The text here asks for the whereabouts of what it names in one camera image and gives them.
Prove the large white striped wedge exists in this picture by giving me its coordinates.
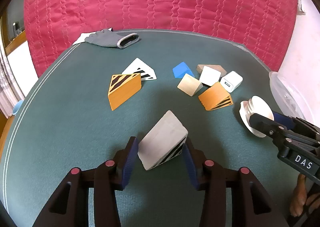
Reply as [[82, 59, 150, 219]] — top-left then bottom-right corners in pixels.
[[138, 110, 188, 171]]

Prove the red quilted bedspread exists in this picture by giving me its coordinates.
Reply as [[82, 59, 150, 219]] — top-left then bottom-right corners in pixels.
[[24, 0, 298, 75]]

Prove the green table mat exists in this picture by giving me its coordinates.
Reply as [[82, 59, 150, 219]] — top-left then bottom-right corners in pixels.
[[1, 30, 297, 226]]

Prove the white usb charger cube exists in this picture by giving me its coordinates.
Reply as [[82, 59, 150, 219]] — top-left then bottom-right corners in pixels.
[[220, 71, 243, 93]]

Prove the white wooden triangle block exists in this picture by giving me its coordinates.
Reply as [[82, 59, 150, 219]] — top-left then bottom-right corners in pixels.
[[199, 66, 221, 87]]

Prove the large orange striped wedge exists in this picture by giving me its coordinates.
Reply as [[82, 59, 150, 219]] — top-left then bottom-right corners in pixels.
[[107, 73, 142, 110]]

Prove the white paper sheet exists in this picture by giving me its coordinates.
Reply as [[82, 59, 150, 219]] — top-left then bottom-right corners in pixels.
[[73, 27, 117, 47]]

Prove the plain wooden rectangular block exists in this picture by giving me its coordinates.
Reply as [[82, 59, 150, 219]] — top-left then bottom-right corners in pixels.
[[196, 64, 227, 76]]

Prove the small orange striped wedge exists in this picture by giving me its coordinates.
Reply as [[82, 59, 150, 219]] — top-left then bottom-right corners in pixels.
[[199, 82, 233, 111]]

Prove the grey work glove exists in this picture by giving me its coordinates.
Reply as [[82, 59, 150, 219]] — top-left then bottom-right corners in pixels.
[[85, 29, 139, 49]]

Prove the clear plastic bowl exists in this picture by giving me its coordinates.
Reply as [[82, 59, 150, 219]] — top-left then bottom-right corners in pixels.
[[269, 71, 309, 120]]

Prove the pale wooden triangle block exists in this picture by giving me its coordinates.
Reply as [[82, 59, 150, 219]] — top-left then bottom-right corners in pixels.
[[177, 74, 203, 96]]

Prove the white striped wedge block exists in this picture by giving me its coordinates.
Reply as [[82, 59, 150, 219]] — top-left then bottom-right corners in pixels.
[[122, 58, 157, 81]]

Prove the blue wedge block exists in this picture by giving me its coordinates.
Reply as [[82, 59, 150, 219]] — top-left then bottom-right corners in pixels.
[[172, 62, 195, 78]]

